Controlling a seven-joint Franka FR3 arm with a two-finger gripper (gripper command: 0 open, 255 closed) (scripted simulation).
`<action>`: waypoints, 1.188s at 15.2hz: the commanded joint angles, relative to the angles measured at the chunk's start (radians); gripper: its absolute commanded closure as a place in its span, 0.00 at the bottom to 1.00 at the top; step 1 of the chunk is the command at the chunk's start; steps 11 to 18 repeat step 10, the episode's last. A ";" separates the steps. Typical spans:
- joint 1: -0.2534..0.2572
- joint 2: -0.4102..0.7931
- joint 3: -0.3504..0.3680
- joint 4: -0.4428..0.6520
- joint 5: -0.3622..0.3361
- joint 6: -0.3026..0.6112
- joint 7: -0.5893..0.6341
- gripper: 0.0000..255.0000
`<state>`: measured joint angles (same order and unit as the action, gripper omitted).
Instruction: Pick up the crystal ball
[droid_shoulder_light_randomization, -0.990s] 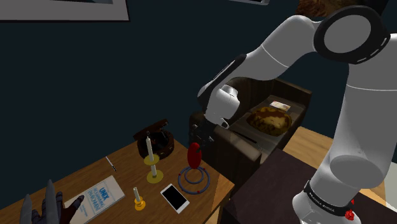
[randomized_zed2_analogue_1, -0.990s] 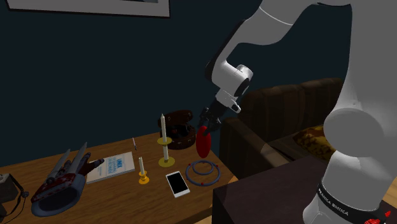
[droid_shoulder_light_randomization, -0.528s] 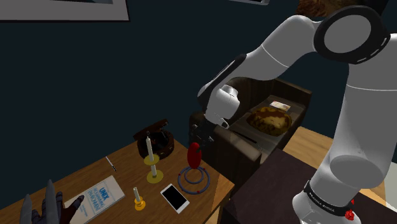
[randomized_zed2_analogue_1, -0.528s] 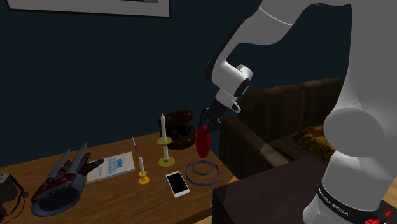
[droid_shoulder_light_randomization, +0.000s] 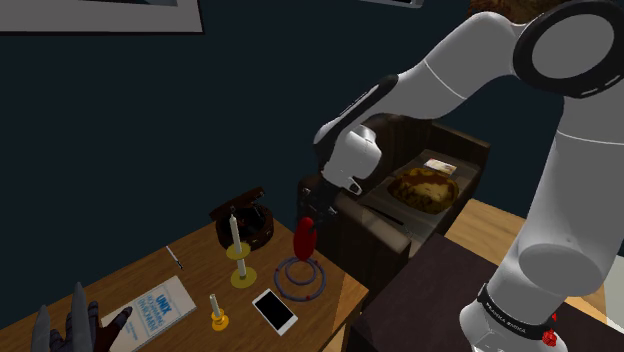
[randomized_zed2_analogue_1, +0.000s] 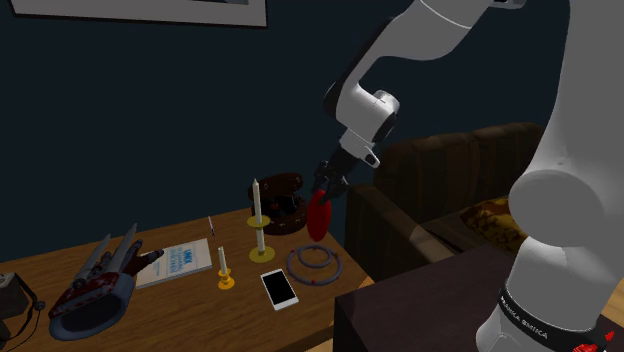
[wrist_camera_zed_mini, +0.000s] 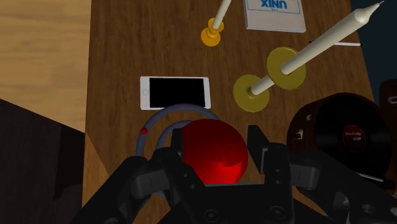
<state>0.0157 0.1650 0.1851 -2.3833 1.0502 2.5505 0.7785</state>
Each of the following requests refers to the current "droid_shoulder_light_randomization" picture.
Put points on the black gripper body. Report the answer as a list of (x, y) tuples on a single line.
[(323, 197)]

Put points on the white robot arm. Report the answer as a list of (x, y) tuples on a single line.
[(560, 204)]

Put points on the red figure on blue rings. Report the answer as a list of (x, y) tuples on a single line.
[(305, 241)]

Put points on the dark brown armchair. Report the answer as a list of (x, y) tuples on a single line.
[(370, 239)]

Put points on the dark wooden open box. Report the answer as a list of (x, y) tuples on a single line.
[(253, 229)]

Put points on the tall white candle yellow holder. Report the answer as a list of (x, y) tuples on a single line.
[(236, 234)]

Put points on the yellow brown patterned cushion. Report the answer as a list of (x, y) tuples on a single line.
[(424, 190)]

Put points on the small pale card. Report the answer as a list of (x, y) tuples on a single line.
[(440, 166)]

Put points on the white smartphone black screen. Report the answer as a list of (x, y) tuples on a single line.
[(274, 311)]

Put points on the dark robot stand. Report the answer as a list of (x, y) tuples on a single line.
[(419, 297)]

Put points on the wooden table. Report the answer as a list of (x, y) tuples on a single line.
[(195, 265)]

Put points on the short white candle yellow holder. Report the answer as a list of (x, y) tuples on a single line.
[(219, 319)]

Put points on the silver pen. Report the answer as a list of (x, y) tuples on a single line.
[(174, 257)]

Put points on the white and blue book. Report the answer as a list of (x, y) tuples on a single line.
[(156, 309)]

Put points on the dark spiky hand figure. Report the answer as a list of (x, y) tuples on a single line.
[(78, 326)]

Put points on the grey framed wall picture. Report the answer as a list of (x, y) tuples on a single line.
[(97, 17)]

